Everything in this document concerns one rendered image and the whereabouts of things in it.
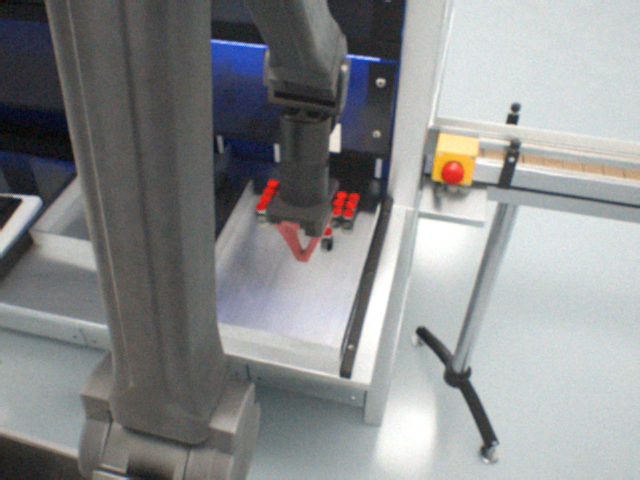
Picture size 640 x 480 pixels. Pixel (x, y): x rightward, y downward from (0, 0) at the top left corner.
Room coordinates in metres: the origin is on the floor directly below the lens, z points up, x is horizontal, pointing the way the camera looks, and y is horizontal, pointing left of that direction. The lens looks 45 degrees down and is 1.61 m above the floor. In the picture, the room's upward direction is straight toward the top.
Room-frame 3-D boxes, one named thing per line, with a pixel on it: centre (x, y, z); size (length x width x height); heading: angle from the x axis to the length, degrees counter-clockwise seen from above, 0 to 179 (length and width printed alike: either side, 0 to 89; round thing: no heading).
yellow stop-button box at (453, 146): (0.84, -0.24, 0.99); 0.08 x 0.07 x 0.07; 166
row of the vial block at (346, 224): (0.78, 0.03, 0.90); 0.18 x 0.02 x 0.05; 75
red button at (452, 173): (0.80, -0.23, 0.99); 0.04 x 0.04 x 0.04; 76
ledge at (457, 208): (0.88, -0.26, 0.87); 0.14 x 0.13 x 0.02; 166
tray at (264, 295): (0.68, 0.06, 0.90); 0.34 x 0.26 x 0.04; 165
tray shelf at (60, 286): (0.76, 0.21, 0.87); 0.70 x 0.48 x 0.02; 76
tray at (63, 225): (0.87, 0.36, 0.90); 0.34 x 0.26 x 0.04; 166
